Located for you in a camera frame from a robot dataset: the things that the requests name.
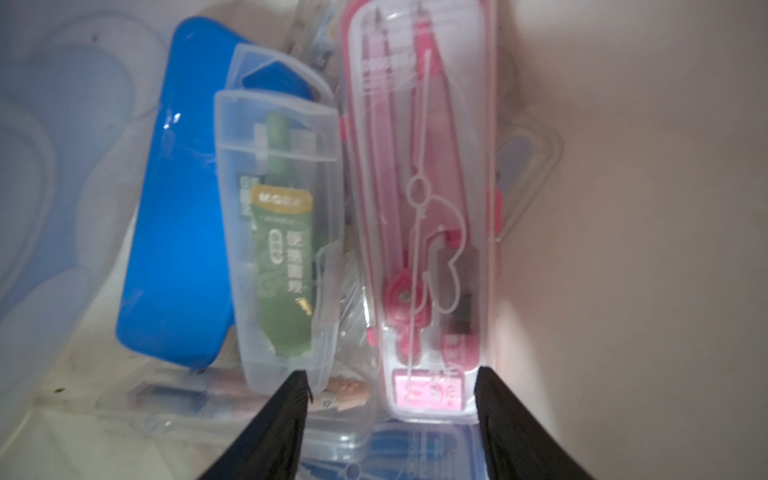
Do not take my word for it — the clear case green refill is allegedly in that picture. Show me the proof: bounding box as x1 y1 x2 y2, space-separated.
214 43 345 395

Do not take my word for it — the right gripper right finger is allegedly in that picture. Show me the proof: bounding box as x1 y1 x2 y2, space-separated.
474 367 592 480

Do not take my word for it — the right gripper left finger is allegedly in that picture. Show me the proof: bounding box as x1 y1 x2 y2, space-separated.
200 371 312 480

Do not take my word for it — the pink compass set case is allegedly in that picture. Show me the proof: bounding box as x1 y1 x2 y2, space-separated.
339 1 497 424

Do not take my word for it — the blue plastic pencil case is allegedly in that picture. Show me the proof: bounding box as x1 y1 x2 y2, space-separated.
115 15 314 370

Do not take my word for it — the white canvas cartoon bag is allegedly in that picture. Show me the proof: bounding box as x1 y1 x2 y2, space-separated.
1 1 767 479

